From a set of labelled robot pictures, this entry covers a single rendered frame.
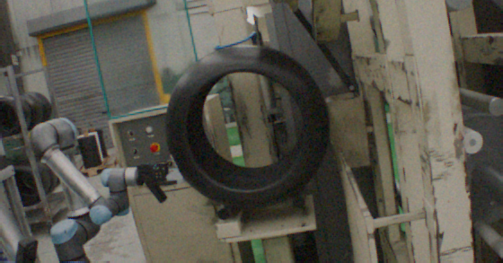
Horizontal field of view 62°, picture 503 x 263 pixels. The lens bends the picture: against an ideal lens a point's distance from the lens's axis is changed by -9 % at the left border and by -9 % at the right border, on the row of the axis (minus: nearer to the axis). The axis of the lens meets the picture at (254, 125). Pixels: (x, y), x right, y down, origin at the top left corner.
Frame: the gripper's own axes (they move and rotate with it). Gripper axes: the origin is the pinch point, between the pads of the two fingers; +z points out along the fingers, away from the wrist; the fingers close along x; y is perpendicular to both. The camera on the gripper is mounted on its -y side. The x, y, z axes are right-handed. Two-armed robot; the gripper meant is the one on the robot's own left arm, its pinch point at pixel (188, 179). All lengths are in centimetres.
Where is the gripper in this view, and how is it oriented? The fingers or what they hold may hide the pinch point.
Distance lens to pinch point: 177.8
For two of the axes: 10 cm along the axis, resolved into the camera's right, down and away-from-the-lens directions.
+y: -0.7, -9.8, -1.6
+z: 9.9, -0.6, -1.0
